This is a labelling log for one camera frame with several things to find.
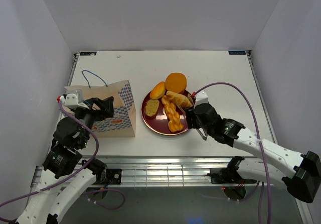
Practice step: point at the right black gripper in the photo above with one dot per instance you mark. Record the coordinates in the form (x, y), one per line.
(190, 115)

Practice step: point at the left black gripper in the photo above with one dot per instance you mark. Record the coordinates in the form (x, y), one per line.
(107, 107)

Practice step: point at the metal serving tongs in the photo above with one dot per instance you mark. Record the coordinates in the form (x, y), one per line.
(201, 131)

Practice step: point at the orange twisted bread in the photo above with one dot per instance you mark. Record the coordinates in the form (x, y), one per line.
(175, 124)

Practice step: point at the tan croissant bread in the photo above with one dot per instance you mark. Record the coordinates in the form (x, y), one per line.
(179, 100)

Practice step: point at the paper bag with blue checks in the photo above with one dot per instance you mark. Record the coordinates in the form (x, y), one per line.
(123, 122)

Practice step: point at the orange round bun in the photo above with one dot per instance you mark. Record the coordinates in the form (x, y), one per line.
(158, 91)
(176, 82)

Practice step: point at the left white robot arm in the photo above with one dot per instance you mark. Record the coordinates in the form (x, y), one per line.
(65, 175)

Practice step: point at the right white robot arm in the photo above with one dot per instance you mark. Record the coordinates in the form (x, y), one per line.
(297, 172)

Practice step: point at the green speckled bread slice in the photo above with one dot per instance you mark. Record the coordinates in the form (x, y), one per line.
(151, 108)

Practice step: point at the dark red round plate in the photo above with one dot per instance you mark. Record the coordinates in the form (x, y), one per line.
(159, 124)

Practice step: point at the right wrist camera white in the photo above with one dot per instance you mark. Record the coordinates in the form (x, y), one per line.
(200, 98)

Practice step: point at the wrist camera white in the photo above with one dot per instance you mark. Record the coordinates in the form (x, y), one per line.
(200, 98)
(72, 99)

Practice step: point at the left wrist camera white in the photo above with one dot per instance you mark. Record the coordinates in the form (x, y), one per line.
(72, 99)

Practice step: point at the aluminium frame rail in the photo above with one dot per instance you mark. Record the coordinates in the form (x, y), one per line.
(193, 171)

